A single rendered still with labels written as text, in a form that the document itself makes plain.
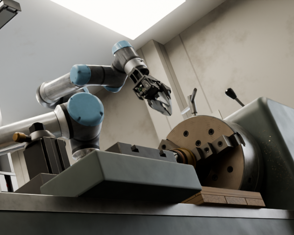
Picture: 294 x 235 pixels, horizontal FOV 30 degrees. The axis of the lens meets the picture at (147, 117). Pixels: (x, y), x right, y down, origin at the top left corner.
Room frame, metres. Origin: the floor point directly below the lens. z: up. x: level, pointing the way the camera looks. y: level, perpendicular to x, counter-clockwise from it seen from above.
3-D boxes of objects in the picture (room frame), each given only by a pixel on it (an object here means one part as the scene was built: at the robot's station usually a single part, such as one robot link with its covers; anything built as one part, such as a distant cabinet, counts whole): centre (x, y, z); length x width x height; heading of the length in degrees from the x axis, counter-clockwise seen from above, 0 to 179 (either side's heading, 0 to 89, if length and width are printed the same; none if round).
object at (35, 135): (1.16, 0.26, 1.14); 0.08 x 0.08 x 0.03
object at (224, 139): (1.51, -0.16, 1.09); 0.12 x 0.11 x 0.05; 58
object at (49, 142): (1.16, 0.25, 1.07); 0.07 x 0.07 x 0.10; 58
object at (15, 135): (1.12, 0.28, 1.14); 0.04 x 0.02 x 0.02; 148
